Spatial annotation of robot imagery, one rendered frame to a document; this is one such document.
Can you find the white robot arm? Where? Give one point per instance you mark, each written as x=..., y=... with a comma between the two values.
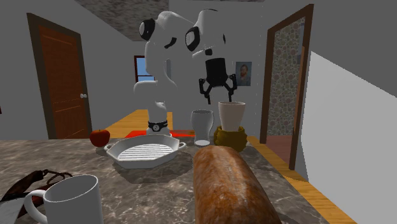
x=158, y=68

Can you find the brown wooden door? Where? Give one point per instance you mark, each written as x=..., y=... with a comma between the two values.
x=63, y=86

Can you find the red apple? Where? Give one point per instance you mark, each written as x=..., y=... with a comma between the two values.
x=100, y=138

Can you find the white ridged grill pan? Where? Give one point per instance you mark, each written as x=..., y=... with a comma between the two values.
x=145, y=152

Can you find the red framed window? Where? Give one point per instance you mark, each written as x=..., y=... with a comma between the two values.
x=141, y=69

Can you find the dark brown open doorway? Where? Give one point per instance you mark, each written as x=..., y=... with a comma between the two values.
x=285, y=77

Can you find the white mug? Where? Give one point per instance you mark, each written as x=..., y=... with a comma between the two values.
x=74, y=201

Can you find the brown bread loaf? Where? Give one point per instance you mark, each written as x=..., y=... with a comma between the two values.
x=226, y=189

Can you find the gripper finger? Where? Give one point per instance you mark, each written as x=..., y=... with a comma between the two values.
x=231, y=86
x=204, y=90

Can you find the red robot stand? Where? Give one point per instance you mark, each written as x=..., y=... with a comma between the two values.
x=136, y=134

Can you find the mustard yellow round pot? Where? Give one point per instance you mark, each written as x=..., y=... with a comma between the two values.
x=231, y=140

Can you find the portrait wall picture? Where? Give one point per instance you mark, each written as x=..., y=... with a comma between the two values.
x=243, y=74

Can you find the grey drinking glass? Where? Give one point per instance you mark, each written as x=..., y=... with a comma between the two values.
x=202, y=124

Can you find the beige tall cup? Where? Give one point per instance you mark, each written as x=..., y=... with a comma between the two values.
x=231, y=116

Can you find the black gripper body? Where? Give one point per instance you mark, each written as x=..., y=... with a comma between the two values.
x=216, y=71

